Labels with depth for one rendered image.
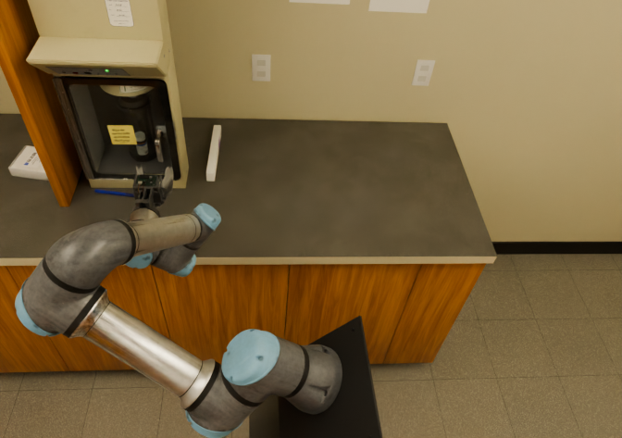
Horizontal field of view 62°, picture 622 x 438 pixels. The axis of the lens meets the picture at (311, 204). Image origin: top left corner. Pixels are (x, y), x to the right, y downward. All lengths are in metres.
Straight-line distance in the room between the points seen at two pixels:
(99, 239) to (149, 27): 0.65
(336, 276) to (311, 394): 0.70
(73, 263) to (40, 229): 0.80
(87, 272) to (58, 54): 0.65
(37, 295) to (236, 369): 0.41
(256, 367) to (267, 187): 0.90
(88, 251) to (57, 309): 0.13
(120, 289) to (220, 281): 0.34
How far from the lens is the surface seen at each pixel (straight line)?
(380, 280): 1.85
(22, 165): 2.03
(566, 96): 2.43
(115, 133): 1.72
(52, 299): 1.10
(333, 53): 2.01
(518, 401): 2.68
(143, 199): 1.46
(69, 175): 1.89
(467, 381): 2.63
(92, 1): 1.50
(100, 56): 1.47
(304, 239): 1.69
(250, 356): 1.09
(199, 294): 1.88
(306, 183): 1.86
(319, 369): 1.17
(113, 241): 1.07
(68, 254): 1.06
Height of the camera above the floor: 2.25
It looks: 47 degrees down
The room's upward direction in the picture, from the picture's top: 6 degrees clockwise
